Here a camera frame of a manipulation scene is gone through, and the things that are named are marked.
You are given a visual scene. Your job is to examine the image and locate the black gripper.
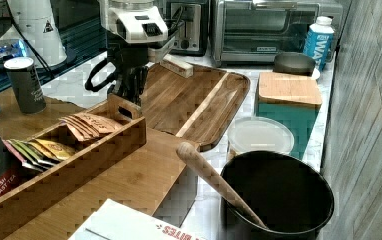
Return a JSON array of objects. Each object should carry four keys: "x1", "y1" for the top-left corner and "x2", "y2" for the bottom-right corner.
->
[{"x1": 84, "y1": 33, "x2": 149, "y2": 106}]

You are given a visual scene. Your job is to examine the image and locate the silver toaster oven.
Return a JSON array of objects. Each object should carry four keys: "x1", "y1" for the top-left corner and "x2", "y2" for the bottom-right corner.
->
[{"x1": 210, "y1": 0, "x2": 343, "y2": 67}]

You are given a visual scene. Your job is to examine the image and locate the wooden cutting board tray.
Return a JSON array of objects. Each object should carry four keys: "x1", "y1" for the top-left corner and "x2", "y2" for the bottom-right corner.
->
[{"x1": 141, "y1": 64, "x2": 250, "y2": 151}]

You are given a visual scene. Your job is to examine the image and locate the yellow green tea bags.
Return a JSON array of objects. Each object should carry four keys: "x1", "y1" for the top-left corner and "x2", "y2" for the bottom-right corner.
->
[{"x1": 3, "y1": 139, "x2": 76, "y2": 172}]

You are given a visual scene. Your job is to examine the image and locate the blue water carton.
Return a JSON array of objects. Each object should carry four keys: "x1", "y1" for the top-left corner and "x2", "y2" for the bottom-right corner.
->
[{"x1": 303, "y1": 16, "x2": 334, "y2": 72}]

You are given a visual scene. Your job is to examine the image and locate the wooden spoon handle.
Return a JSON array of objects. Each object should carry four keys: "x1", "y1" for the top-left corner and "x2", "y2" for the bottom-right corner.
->
[{"x1": 176, "y1": 142, "x2": 267, "y2": 229}]

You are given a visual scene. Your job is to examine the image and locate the dark grey round canister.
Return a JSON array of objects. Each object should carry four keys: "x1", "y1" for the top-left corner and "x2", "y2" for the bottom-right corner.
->
[{"x1": 273, "y1": 52, "x2": 315, "y2": 76}]

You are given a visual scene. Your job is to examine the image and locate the teal canister with wooden lid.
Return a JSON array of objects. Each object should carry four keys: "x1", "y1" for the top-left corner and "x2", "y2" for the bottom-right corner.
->
[{"x1": 254, "y1": 72, "x2": 323, "y2": 159}]

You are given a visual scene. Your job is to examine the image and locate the black utensil holder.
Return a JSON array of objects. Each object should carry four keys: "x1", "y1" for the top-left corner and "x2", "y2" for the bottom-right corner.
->
[{"x1": 217, "y1": 151, "x2": 334, "y2": 240}]

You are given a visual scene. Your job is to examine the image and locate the orange tea bags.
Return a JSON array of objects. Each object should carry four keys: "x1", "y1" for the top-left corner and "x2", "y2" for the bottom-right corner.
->
[{"x1": 60, "y1": 112, "x2": 123, "y2": 142}]

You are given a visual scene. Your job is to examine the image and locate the wooden tea bag organizer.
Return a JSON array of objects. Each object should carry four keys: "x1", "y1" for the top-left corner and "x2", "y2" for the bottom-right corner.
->
[{"x1": 0, "y1": 94, "x2": 146, "y2": 240}]

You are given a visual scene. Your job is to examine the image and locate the grey spice shaker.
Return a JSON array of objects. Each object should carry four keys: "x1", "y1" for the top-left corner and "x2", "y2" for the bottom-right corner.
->
[{"x1": 4, "y1": 57, "x2": 46, "y2": 114}]

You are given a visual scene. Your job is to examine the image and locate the black two-slot toaster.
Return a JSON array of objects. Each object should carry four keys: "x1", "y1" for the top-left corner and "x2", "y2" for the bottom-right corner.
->
[{"x1": 165, "y1": 0, "x2": 209, "y2": 56}]

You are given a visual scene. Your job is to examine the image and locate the white cereal bites box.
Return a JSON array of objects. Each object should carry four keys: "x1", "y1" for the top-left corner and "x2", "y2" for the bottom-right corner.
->
[{"x1": 68, "y1": 199, "x2": 206, "y2": 240}]

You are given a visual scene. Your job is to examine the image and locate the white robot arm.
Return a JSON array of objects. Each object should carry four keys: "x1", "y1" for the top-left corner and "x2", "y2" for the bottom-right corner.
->
[{"x1": 0, "y1": 0, "x2": 179, "y2": 105}]

